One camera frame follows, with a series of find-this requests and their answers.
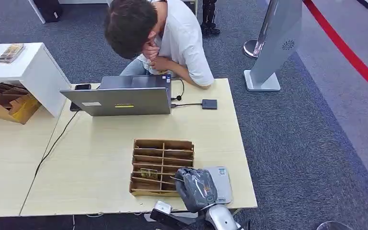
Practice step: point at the shiny card in box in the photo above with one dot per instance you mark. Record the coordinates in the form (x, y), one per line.
(148, 173)

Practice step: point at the person's left hand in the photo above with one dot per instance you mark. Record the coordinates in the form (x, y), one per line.
(161, 64)

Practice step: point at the chrome stanchion base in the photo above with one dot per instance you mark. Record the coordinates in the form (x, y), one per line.
(250, 49)

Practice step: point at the small black hub box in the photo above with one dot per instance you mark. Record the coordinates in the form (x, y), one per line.
(209, 104)

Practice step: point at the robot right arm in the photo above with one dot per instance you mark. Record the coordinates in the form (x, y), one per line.
(223, 219)

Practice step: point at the red floor tape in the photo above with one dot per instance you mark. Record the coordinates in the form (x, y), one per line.
(346, 50)

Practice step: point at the grey laptop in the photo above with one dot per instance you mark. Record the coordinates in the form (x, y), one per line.
(127, 100)

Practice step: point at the person's right hand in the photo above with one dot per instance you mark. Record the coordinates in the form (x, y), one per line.
(152, 50)

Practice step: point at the black robot legs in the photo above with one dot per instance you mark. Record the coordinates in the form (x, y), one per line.
(209, 19)

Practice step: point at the stack of cards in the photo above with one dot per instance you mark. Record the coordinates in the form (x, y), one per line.
(11, 53)

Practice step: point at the white side stand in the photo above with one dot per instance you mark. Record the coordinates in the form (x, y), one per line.
(38, 73)

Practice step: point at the brown cardboard organiser box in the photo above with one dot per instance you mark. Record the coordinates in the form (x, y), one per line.
(9, 104)

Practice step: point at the black phone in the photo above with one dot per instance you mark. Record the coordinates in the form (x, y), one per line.
(83, 86)

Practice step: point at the silver kiosk stand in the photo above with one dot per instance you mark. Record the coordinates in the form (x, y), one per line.
(276, 44)

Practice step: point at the wooden compartment box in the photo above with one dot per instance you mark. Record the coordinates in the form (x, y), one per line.
(168, 144)

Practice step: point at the black camera bracket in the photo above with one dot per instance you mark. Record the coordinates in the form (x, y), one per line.
(168, 220)

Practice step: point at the person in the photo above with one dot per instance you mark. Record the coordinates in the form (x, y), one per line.
(177, 35)

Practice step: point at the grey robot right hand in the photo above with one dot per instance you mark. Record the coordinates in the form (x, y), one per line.
(196, 190)

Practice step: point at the light grey flat device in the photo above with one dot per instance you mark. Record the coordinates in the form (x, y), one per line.
(223, 184)

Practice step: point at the black bin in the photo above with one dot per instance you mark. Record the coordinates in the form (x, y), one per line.
(47, 9)

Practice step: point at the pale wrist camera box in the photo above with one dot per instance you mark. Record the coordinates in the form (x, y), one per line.
(163, 207)

